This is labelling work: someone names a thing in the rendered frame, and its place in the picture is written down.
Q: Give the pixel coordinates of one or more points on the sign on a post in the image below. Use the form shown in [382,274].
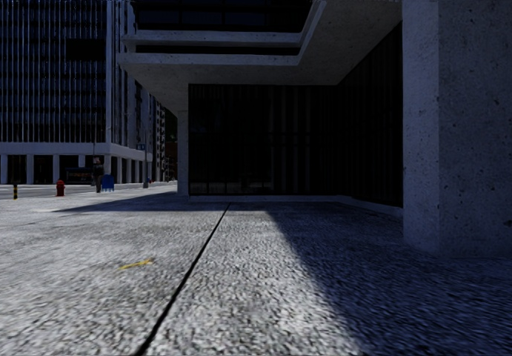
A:
[145,164]

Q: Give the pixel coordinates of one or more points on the blue letter box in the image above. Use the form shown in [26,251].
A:
[107,183]

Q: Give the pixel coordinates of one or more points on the traffic light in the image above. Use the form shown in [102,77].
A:
[98,171]

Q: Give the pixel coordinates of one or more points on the row of buildings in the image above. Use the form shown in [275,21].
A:
[160,142]

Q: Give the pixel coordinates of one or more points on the red fire hydrant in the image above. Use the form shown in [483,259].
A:
[60,188]

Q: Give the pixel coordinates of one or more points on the black bus shelter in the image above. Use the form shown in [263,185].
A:
[78,175]

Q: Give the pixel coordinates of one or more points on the pale concrete building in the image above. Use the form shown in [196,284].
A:
[469,111]

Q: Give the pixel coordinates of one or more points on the glass tower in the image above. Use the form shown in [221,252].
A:
[42,80]

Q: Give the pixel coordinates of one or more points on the short dark post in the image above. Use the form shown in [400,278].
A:
[15,191]

